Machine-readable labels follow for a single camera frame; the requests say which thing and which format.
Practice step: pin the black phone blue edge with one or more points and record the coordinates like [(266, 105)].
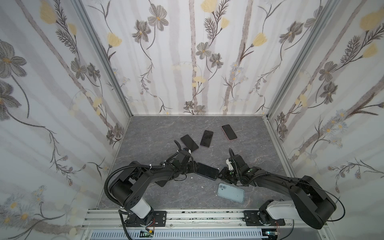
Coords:
[(229, 132)]

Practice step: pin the light blue phone case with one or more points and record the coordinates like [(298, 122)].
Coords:
[(231, 193)]

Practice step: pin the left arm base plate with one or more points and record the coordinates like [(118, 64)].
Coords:
[(153, 219)]

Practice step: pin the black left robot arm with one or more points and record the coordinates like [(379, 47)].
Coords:
[(127, 185)]

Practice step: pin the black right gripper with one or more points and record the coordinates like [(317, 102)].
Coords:
[(226, 172)]

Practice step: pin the black phone purple edge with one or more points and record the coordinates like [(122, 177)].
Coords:
[(189, 143)]

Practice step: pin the white slotted cable duct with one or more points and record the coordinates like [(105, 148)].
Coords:
[(199, 234)]

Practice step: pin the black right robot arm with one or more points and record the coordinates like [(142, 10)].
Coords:
[(308, 201)]

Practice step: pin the black phone case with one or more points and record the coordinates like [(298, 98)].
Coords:
[(162, 182), (207, 177)]

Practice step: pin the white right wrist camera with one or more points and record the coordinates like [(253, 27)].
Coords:
[(230, 167)]

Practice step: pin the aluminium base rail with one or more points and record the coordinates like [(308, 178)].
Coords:
[(106, 224)]

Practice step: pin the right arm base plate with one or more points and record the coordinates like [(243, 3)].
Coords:
[(255, 218)]

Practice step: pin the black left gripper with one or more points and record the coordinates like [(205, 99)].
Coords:
[(192, 165)]

